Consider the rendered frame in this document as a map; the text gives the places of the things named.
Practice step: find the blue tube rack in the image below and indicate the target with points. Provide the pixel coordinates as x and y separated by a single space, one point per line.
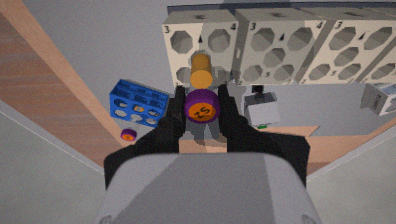
140 95

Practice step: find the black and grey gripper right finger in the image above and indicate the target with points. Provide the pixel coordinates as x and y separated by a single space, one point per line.
241 137

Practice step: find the beige bucket adapter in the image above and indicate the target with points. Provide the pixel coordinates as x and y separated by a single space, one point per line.
267 31
383 68
324 64
198 25

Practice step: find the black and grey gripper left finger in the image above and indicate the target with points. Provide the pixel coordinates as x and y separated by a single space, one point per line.
162 139

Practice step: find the white tube rack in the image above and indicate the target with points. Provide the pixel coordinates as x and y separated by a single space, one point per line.
377 100

